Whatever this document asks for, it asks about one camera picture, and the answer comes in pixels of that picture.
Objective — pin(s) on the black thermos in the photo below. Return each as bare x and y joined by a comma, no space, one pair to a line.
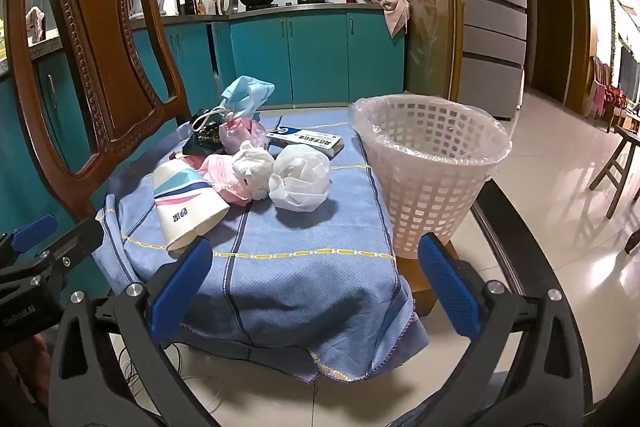
187,1

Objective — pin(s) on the silver refrigerator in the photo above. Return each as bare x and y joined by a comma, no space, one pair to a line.
490,32

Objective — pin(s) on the flat screen television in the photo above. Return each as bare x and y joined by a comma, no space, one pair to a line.
629,74

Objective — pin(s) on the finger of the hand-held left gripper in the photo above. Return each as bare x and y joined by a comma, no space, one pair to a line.
75,239
35,229

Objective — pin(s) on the brown room door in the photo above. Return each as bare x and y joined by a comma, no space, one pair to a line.
552,42

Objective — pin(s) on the blue woven cloth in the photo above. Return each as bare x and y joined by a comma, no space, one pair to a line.
300,287

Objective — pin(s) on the crumpled white paper ball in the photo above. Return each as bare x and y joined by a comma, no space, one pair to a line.
300,179

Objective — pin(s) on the pink dining chairs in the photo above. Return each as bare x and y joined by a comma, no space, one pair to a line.
607,92

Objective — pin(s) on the brown glass bottles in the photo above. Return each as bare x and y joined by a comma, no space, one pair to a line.
207,5

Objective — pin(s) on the dark foil snack wrapper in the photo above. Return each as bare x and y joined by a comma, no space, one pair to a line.
202,139

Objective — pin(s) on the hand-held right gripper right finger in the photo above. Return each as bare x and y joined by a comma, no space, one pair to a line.
447,287

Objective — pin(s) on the white blue medicine box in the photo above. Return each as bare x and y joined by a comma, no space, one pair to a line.
305,139

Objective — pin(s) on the pink hanging towel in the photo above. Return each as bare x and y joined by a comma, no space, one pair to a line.
395,14

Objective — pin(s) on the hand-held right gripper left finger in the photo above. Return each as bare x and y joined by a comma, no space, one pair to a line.
182,277

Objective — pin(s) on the white plastic lattice wastebasket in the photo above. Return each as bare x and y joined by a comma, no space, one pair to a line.
425,197

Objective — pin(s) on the white dish rack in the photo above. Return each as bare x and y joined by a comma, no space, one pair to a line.
147,2

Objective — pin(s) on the crumpled white tissue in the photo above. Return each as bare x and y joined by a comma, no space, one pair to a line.
252,169

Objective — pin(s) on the gas stove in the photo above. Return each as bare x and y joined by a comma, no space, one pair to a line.
310,2

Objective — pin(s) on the pink plastic bag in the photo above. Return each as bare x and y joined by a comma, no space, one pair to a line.
220,174
240,134

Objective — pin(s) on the blue face mask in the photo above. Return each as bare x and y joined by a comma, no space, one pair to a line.
245,99

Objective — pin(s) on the white striped paper cup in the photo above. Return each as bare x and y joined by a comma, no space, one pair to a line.
185,207

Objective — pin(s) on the wooden stool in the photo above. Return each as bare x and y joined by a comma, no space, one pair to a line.
612,167

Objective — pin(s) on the pink lined waste basket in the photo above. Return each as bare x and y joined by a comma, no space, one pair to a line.
380,127

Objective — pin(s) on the wooden framed glass door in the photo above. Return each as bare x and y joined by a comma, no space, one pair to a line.
425,32

